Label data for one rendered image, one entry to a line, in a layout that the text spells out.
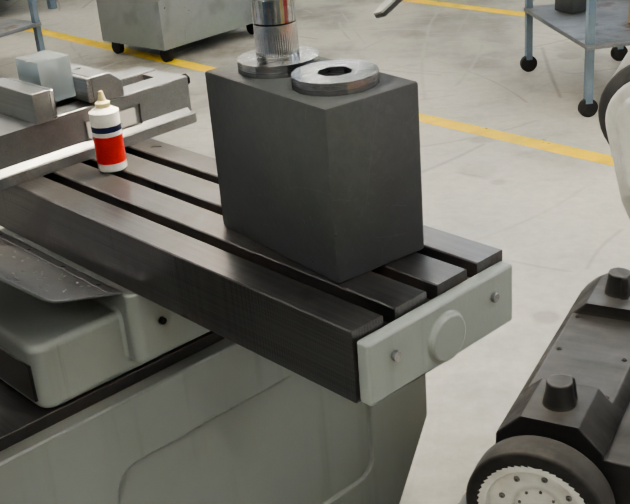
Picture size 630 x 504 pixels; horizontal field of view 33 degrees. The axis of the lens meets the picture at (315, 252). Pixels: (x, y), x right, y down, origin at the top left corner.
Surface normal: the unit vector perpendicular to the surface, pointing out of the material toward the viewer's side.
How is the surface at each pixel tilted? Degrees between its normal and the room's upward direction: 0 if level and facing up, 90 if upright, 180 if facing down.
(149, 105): 90
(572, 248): 0
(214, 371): 90
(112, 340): 90
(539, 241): 0
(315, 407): 90
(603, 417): 46
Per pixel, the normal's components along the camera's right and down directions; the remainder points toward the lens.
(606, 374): -0.07, -0.90
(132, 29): -0.66, 0.36
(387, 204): 0.60, 0.29
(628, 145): -0.46, 0.40
